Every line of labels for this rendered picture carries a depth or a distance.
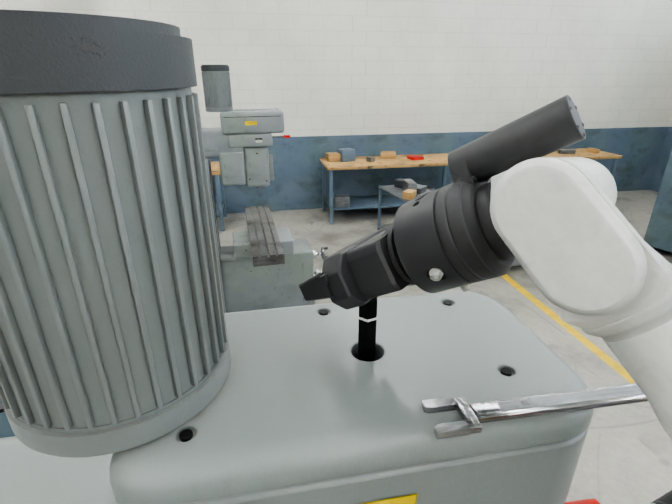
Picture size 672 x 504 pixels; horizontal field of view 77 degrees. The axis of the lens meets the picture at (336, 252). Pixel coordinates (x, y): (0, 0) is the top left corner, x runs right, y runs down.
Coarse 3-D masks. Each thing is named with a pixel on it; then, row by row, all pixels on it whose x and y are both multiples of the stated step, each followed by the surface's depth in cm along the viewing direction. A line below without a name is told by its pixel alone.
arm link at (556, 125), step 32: (512, 128) 32; (544, 128) 30; (576, 128) 29; (448, 160) 35; (480, 160) 33; (512, 160) 32; (576, 160) 30; (448, 192) 34; (480, 192) 33; (608, 192) 31; (448, 224) 33; (480, 224) 33; (448, 256) 34; (480, 256) 32; (512, 256) 34
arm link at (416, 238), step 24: (432, 192) 37; (408, 216) 36; (432, 216) 34; (360, 240) 44; (384, 240) 38; (408, 240) 36; (432, 240) 34; (336, 264) 39; (360, 264) 39; (384, 264) 38; (408, 264) 36; (432, 264) 35; (336, 288) 39; (360, 288) 40; (384, 288) 38; (432, 288) 37
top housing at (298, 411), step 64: (256, 320) 53; (320, 320) 53; (384, 320) 53; (448, 320) 53; (512, 320) 53; (256, 384) 43; (320, 384) 43; (384, 384) 43; (448, 384) 43; (512, 384) 43; (576, 384) 43; (192, 448) 35; (256, 448) 35; (320, 448) 36; (384, 448) 36; (448, 448) 37; (512, 448) 39; (576, 448) 41
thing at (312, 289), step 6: (318, 276) 44; (306, 282) 45; (312, 282) 45; (318, 282) 44; (300, 288) 46; (306, 288) 45; (312, 288) 45; (318, 288) 44; (306, 294) 46; (312, 294) 45; (318, 294) 45; (324, 294) 44; (306, 300) 46; (312, 300) 46
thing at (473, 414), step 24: (624, 384) 42; (432, 408) 39; (456, 408) 39; (480, 408) 39; (504, 408) 39; (528, 408) 39; (552, 408) 39; (576, 408) 39; (456, 432) 36; (480, 432) 37
